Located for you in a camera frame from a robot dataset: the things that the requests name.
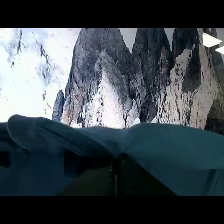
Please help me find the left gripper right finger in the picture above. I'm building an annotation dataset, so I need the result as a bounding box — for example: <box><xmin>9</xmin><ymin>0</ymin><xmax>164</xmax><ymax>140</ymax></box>
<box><xmin>116</xmin><ymin>154</ymin><xmax>177</xmax><ymax>197</ymax></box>

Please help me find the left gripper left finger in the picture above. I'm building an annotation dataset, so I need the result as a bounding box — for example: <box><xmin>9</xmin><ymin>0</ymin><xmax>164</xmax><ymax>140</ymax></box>
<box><xmin>57</xmin><ymin>159</ymin><xmax>117</xmax><ymax>197</ymax></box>

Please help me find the dark blue garment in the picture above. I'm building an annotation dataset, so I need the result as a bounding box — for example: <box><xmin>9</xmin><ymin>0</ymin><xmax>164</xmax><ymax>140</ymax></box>
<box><xmin>0</xmin><ymin>114</ymin><xmax>224</xmax><ymax>197</ymax></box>

